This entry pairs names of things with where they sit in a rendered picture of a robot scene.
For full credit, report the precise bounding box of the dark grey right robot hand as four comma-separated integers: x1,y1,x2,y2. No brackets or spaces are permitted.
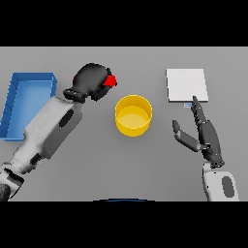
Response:
171,95,226,170

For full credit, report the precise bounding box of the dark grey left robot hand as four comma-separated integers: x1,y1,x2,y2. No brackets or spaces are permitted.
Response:
62,62,114,105

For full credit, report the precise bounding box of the red beaker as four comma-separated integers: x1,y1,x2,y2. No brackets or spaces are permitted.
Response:
72,74,118,88

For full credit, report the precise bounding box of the pale square measuring scale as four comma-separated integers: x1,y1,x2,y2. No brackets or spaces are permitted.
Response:
166,68,209,109

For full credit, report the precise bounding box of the yellow bowl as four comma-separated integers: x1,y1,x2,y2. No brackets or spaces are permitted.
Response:
114,94,153,138

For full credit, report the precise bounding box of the blue tray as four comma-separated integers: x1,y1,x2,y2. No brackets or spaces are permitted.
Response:
0,72,58,142

